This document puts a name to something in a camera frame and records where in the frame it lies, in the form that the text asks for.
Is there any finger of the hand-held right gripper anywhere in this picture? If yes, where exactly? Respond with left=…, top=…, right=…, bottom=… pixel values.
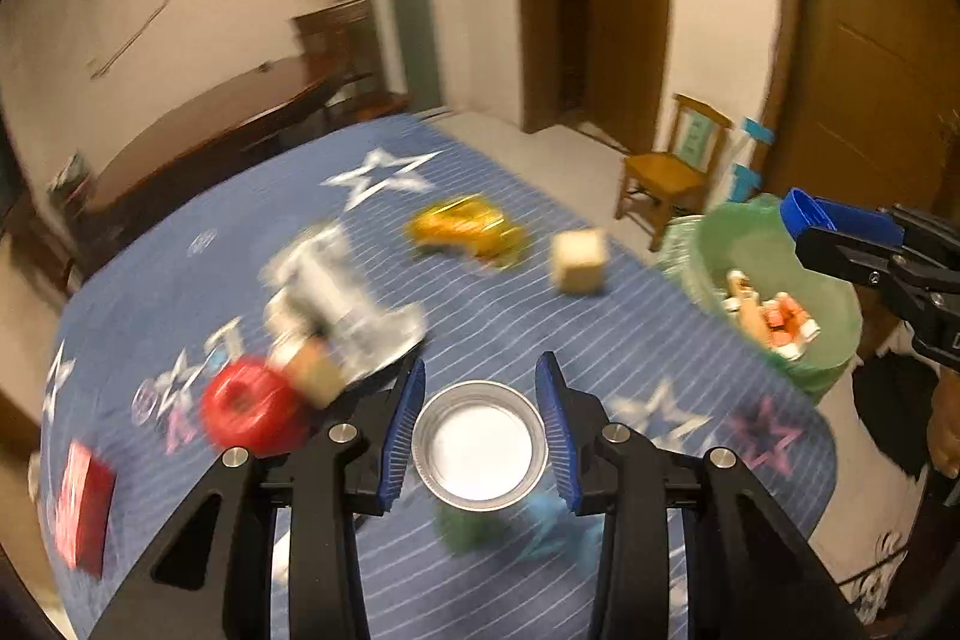
left=814, top=197, right=960, bottom=259
left=795, top=225, right=960, bottom=319

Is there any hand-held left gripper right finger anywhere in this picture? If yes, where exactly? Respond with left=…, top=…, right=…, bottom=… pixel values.
left=534, top=351, right=867, bottom=640

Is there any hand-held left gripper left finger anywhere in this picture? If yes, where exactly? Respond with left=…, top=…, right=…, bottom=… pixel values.
left=88, top=351, right=427, bottom=640

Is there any blue bottle cap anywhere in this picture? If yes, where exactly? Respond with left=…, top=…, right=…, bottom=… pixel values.
left=780, top=188, right=837, bottom=236

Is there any silver foil cup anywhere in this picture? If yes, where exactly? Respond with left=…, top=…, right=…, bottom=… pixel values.
left=411, top=381, right=546, bottom=512

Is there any red packet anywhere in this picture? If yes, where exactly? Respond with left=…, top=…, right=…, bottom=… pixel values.
left=759, top=293, right=822, bottom=360

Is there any beige sponge block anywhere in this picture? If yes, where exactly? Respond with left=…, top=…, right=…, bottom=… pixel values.
left=281, top=340, right=353, bottom=408

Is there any bin with green bag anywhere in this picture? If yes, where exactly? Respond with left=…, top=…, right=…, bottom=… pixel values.
left=656, top=194, right=863, bottom=405

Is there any silver plastic packet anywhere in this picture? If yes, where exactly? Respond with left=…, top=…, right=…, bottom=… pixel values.
left=262, top=224, right=428, bottom=378

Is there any yellow sponge cube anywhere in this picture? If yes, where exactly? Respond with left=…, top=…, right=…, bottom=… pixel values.
left=550, top=227, right=608, bottom=296

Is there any person's right forearm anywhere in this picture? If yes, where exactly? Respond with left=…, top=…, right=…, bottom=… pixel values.
left=928, top=377, right=960, bottom=480

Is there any green tied bundle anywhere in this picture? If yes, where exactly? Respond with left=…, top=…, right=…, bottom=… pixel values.
left=437, top=505, right=500, bottom=555

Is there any blue star-print tablecloth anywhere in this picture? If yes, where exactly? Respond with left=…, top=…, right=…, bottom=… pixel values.
left=34, top=111, right=837, bottom=640

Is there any red apple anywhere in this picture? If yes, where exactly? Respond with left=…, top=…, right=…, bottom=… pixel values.
left=201, top=359, right=310, bottom=459

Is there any brown wooden door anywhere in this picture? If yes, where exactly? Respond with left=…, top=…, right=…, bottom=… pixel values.
left=757, top=0, right=960, bottom=229

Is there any small wooden chair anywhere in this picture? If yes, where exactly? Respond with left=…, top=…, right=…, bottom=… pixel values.
left=616, top=92, right=734, bottom=236

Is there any yellow plastic bag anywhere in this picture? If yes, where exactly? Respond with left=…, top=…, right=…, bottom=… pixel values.
left=407, top=195, right=530, bottom=270

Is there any red tissue pack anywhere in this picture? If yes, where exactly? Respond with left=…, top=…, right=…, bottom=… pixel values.
left=55, top=441, right=119, bottom=579

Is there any dark wooden dining table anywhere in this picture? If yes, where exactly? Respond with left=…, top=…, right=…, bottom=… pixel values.
left=75, top=56, right=342, bottom=221

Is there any dark wooden chair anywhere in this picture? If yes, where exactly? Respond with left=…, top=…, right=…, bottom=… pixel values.
left=291, top=0, right=410, bottom=124
left=0, top=186, right=76, bottom=311

